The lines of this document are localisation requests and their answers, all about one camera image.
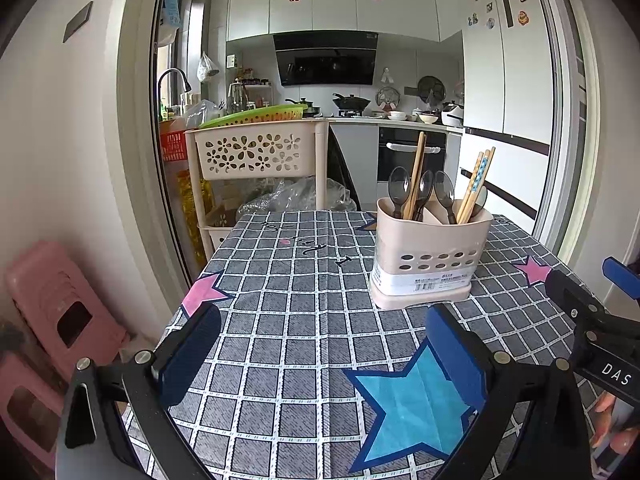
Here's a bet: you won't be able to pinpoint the black wok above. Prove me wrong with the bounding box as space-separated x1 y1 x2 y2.
332 92 372 111

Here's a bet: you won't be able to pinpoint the yellow patterned chopstick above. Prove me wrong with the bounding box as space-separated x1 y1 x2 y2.
462 146 497 223

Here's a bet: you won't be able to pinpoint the black built-in oven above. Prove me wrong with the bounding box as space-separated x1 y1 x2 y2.
377 127 447 196

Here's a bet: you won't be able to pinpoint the white refrigerator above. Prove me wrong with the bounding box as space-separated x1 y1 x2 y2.
460 0 556 226

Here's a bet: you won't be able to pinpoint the blue dotted chopstick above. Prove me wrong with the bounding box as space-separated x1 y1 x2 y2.
457 151 487 224

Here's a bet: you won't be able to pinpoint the metal spice rack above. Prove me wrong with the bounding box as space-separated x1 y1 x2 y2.
227 77 273 113

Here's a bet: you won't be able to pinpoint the black plastic bag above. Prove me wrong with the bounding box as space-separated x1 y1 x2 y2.
0 322 26 361

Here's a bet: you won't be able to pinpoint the small black pot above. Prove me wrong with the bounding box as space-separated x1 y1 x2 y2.
285 98 323 116

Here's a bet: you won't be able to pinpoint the light wooden chopstick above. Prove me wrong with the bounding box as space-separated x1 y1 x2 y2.
456 150 493 224

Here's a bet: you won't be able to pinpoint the clear plastic bags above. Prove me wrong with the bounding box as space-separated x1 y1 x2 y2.
237 177 357 213

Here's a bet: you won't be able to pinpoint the hanging clear plastic bag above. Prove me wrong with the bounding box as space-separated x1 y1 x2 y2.
196 51 221 83

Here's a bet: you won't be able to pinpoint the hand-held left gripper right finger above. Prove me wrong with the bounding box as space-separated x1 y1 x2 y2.
425 304 608 480

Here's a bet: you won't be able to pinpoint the beige flower-cutout storage cart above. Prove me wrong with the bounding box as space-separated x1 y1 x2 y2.
185 119 331 266

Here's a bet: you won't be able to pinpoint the person's right hand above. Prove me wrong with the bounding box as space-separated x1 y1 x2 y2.
590 392 640 453

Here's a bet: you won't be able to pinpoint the brown wooden chopstick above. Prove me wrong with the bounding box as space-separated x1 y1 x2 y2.
406 131 427 221
402 135 423 221

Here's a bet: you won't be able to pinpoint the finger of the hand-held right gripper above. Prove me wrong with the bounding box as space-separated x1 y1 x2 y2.
544 270 640 336
602 257 640 303

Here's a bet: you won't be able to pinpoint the blue hanging cloth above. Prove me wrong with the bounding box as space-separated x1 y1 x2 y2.
159 0 182 43

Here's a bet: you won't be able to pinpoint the black kitchen faucet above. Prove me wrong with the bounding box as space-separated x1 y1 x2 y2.
158 67 192 111

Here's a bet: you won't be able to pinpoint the beige utensil holder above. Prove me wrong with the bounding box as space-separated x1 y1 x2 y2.
369 196 495 310

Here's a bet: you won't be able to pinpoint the white kitchen counter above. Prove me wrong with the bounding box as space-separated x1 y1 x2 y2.
327 117 463 211

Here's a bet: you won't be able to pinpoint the pink plastic stool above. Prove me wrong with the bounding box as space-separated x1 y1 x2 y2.
5 241 131 381
0 352 68 471

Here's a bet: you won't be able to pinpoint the white wall cabinets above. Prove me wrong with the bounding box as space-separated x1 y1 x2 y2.
226 0 463 43

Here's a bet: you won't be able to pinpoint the red plastic basket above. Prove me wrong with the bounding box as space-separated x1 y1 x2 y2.
161 131 192 162

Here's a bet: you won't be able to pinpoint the green plastic tray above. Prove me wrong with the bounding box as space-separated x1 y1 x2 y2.
199 104 307 128

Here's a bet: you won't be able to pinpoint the yellow oil bottle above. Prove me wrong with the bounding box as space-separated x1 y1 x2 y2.
175 170 211 261

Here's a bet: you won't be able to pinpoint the black range hood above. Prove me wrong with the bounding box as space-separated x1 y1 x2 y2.
272 31 379 87

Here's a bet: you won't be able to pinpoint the grey checked star tablecloth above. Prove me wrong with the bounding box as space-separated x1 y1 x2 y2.
120 210 616 480

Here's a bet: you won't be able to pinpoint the dark wall switch panel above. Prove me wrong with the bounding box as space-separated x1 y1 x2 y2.
62 1 94 43

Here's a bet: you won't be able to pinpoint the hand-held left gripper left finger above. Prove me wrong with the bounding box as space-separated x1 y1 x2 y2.
54 301 222 480

